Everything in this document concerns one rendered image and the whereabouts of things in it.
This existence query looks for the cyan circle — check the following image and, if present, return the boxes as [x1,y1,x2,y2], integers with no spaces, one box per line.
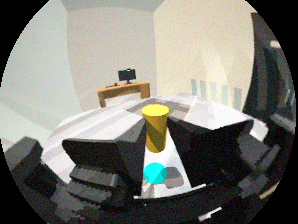
[144,163,168,184]

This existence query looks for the yellow cylinder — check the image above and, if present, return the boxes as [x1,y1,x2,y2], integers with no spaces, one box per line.
[142,105,169,153]

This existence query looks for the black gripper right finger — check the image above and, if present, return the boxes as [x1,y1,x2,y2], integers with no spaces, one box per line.
[166,116,254,188]

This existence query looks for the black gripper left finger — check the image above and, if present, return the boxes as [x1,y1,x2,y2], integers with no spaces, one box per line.
[61,119,148,196]

